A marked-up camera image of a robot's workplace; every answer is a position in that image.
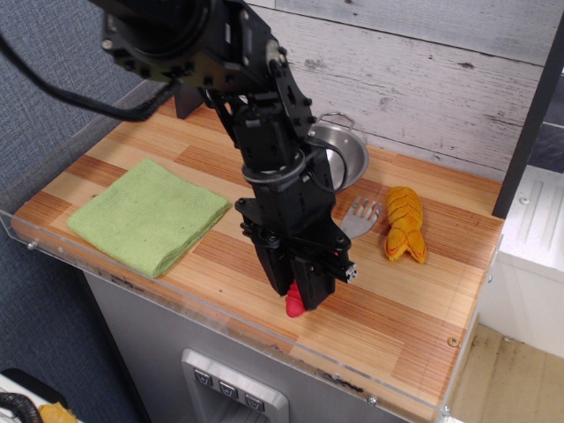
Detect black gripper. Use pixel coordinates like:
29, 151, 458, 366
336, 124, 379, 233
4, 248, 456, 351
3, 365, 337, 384
235, 149, 356, 310

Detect red handled metal fork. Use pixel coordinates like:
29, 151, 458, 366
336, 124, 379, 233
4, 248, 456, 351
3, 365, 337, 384
286, 197, 382, 318

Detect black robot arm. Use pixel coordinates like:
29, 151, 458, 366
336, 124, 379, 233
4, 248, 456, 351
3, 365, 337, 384
100, 1, 355, 310

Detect orange felt toy fish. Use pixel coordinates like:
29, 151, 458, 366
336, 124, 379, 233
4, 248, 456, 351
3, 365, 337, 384
384, 187, 427, 263

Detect clear acrylic edge guard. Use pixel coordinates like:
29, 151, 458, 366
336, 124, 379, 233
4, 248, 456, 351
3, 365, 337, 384
0, 65, 504, 423

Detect silver toy dispenser panel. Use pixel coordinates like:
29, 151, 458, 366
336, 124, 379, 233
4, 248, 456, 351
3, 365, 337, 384
182, 348, 290, 422

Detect green folded cloth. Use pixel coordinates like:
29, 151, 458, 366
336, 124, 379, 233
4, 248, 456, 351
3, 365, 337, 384
67, 159, 230, 278

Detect grey toy fridge cabinet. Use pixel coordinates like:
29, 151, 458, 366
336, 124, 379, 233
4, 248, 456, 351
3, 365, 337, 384
83, 269, 397, 423

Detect white toy sink unit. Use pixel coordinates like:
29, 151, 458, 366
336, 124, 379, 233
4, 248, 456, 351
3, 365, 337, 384
478, 166, 563, 357

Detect yellow object bottom left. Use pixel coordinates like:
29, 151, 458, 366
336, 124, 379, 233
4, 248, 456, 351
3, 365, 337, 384
38, 403, 79, 423

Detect small steel two-handled pot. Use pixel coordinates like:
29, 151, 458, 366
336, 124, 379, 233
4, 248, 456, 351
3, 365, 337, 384
309, 112, 369, 191

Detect dark left shelf post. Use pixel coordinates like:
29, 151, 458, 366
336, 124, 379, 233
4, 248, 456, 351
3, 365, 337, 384
174, 85, 206, 120

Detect dark shelf post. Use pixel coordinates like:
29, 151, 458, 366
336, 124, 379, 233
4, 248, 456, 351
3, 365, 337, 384
174, 85, 206, 120
492, 17, 563, 219

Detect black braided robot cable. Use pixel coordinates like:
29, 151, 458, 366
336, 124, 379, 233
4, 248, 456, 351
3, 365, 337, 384
0, 30, 177, 423

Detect dark right shelf post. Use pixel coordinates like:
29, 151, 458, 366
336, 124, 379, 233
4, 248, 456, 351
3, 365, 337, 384
492, 17, 563, 219

